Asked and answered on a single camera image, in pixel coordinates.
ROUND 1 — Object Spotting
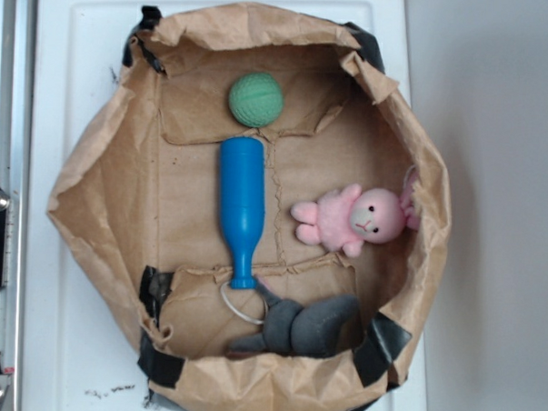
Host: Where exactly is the green textured ball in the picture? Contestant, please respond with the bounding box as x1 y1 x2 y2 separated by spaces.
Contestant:
228 72 284 128

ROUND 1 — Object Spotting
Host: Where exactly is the brown paper bag container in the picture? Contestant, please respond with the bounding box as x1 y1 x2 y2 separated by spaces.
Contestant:
47 2 452 411

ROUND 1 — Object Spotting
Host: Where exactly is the blue plastic bottle toy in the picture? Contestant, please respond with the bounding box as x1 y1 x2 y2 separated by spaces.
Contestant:
219 136 265 290

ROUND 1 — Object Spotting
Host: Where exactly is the pink plush bunny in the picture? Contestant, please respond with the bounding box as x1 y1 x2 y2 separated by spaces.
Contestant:
290 167 420 258

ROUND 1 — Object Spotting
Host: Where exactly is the grey plush animal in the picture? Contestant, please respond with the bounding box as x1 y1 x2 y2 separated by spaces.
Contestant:
228 281 360 358

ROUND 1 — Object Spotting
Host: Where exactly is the white plastic tray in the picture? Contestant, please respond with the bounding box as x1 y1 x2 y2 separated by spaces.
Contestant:
16 0 410 411

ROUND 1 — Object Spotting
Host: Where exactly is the silver key ring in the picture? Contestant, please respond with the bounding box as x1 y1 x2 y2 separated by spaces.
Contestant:
218 279 272 326

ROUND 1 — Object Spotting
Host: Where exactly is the aluminium frame rail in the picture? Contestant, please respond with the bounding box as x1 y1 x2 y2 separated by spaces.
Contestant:
0 0 38 411

